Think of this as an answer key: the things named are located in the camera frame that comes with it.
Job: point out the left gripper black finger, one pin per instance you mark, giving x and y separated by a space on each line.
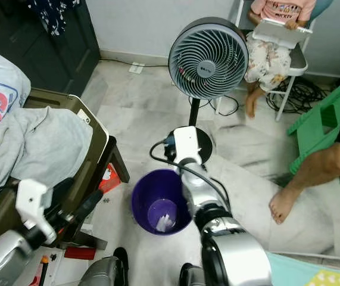
89 207
62 190

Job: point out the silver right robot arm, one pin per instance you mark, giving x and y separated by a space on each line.
232 250

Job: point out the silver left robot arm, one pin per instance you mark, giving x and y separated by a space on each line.
6 256

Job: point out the red packet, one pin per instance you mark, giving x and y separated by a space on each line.
111 177

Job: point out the small flat red box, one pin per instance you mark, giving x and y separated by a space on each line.
80 253

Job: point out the brown wooden chair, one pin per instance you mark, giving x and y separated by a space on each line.
95 155

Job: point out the grey garment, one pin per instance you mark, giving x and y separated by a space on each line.
39 143

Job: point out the purple waste bin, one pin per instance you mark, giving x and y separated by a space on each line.
143 196

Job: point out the silver left robot leg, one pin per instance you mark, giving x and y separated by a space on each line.
101 274

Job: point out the silver robot leg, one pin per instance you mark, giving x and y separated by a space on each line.
101 274
192 277

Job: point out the silver right robot leg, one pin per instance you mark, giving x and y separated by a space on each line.
192 277

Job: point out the dark wardrobe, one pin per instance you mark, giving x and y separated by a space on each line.
39 59

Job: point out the dark floral garment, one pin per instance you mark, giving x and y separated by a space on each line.
53 13

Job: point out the grey standing fan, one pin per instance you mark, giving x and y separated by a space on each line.
208 59

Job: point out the adult bare leg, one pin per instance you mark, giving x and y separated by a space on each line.
318 167

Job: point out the green plastic stool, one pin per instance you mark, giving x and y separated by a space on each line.
312 128

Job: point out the white metal chair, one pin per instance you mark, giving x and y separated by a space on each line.
298 59

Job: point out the white tablet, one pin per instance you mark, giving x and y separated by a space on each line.
280 31

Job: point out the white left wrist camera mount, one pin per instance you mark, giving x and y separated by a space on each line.
33 202

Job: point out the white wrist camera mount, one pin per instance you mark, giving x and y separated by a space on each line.
33 202
186 144

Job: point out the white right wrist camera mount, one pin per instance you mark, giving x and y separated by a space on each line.
186 144

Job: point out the white wall socket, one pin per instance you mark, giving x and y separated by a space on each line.
136 67

